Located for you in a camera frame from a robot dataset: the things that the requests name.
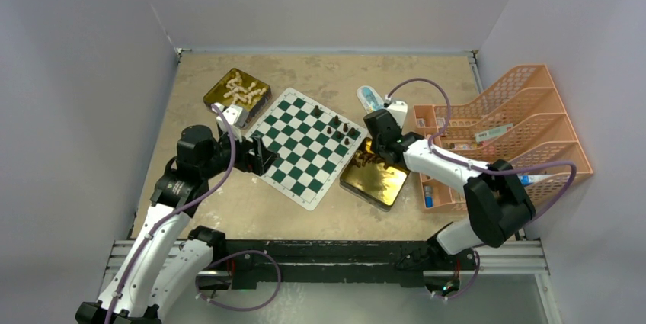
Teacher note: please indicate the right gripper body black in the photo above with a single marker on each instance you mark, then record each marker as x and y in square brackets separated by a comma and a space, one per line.
[379, 147]

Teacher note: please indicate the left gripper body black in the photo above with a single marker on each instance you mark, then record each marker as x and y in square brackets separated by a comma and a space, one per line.
[244, 160]

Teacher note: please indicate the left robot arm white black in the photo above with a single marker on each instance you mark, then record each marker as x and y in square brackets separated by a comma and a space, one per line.
[148, 283]

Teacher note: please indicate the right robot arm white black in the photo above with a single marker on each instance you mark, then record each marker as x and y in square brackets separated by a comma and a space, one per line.
[497, 202]

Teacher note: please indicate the brown chess pieces pile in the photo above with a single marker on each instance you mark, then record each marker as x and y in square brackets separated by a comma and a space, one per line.
[362, 159]

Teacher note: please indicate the gold tin brown pieces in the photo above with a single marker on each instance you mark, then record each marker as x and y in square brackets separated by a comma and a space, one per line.
[377, 184]

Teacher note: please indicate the green white chess mat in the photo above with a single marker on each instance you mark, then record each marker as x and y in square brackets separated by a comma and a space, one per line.
[309, 160]

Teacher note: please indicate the white chess pieces pile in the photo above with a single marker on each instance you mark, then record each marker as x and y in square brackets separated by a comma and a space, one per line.
[240, 92]

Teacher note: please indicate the gold tin white pieces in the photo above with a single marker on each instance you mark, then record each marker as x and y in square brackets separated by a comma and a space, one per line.
[215, 95]

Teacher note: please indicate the blue white packaged item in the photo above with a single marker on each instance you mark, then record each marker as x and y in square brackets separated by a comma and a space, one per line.
[370, 99]

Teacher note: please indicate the blue capped tube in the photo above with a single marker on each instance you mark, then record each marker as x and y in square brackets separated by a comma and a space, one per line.
[428, 196]

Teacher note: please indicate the white label card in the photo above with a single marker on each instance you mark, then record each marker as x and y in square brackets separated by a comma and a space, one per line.
[492, 133]

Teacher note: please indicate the peach plastic file organizer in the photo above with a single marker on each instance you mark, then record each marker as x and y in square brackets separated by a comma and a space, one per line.
[525, 96]

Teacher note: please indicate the blue box in organizer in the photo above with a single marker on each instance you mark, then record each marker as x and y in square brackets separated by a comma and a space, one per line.
[532, 179]

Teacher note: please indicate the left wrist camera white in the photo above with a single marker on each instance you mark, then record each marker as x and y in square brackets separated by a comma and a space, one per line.
[235, 115]

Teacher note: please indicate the black metal base frame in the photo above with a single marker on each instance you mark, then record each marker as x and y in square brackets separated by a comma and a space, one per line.
[410, 264]

